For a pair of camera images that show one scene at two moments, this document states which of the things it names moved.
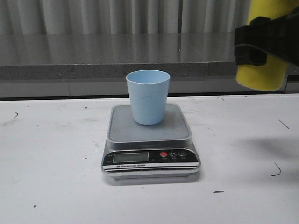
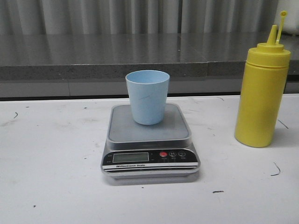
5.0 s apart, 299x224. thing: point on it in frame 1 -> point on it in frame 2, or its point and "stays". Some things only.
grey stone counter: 96,64 stays
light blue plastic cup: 148,90 stays
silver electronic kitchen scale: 134,150 stays
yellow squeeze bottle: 271,76 -> 262,91
